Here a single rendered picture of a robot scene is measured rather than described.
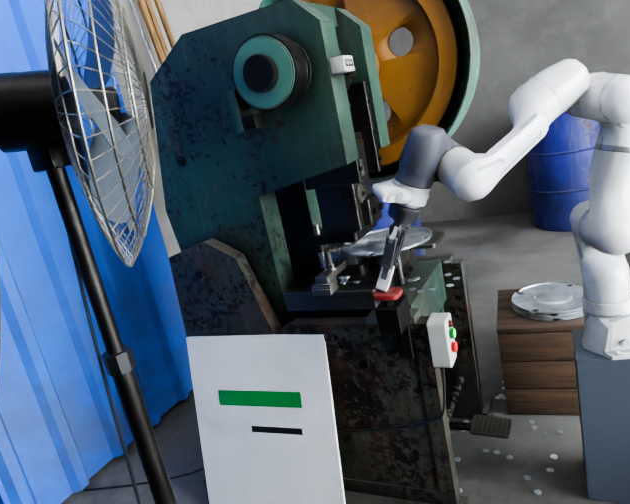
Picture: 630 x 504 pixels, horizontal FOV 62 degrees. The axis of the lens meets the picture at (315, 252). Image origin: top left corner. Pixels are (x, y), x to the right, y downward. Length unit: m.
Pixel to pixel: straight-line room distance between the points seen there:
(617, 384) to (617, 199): 0.49
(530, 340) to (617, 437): 0.47
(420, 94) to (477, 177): 0.81
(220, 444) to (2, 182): 1.19
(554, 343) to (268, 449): 1.03
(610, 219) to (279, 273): 0.92
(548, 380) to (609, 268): 0.67
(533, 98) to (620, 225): 0.37
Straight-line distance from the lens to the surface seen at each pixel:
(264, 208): 1.62
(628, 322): 1.59
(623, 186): 1.48
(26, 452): 2.25
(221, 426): 1.86
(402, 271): 1.65
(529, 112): 1.29
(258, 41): 1.41
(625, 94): 1.38
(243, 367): 1.74
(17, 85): 1.02
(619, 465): 1.77
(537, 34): 4.84
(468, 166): 1.19
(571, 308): 2.07
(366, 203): 1.62
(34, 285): 2.20
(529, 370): 2.08
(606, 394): 1.65
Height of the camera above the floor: 1.21
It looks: 15 degrees down
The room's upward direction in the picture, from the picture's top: 12 degrees counter-clockwise
